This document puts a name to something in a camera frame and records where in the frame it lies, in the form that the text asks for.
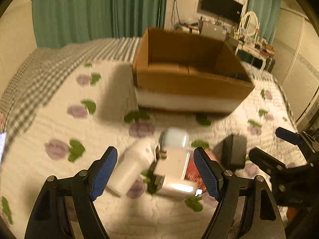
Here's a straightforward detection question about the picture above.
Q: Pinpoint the red rose tin box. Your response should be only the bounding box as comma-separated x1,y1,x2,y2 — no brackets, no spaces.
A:
185,152,207,192

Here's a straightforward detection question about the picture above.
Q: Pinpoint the white cylindrical charger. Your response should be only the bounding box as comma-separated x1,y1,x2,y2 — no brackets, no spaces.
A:
106,138,157,197

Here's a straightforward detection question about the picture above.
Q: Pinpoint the white power adapter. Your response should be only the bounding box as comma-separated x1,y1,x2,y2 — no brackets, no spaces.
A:
153,147,203,201

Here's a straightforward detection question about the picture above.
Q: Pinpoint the small black box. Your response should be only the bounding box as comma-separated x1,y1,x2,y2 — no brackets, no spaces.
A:
221,134,247,171

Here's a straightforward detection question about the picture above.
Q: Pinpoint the dark suitcase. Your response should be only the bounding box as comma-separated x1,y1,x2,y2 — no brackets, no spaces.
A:
264,57,275,73

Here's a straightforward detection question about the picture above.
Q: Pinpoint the white dressing table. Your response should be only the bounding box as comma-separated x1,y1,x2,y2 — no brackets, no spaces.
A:
235,39,274,71

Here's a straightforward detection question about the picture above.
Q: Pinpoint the white louvered wardrobe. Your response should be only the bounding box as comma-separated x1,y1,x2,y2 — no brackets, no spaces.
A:
271,8,318,125

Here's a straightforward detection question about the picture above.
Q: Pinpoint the smartphone with lit screen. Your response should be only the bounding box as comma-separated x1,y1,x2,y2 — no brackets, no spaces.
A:
0,132,7,164

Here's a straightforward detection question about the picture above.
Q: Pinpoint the light blue earbuds case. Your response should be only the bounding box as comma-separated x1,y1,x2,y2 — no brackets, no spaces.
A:
159,127,189,151

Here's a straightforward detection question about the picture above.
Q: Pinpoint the white floral quilt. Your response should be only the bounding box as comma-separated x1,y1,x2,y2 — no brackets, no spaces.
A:
1,62,305,238

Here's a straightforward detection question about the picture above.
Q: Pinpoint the white oval mirror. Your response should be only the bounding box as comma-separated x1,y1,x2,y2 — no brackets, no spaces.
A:
239,11,260,37

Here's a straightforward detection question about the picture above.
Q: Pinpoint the silver mini fridge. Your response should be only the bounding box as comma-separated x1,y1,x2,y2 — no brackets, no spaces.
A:
199,21,226,42

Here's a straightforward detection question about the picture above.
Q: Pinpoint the open cardboard box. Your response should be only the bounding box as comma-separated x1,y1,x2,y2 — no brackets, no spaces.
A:
132,28,255,114

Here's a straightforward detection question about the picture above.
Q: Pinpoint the green curtain right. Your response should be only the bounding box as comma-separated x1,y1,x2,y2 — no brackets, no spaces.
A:
247,0,281,44

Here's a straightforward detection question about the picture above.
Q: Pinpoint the green curtain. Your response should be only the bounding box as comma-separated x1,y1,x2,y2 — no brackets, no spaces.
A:
31,0,167,48
247,0,281,44

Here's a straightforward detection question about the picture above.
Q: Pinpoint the grey checkered bedsheet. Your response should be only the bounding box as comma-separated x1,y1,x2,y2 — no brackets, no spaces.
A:
0,36,282,155

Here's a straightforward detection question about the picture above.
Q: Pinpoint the green curtain left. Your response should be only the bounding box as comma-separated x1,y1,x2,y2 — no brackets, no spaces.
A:
31,0,167,48

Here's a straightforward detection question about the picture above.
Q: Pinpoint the black wall television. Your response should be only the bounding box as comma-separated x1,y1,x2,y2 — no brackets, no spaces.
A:
201,0,243,24

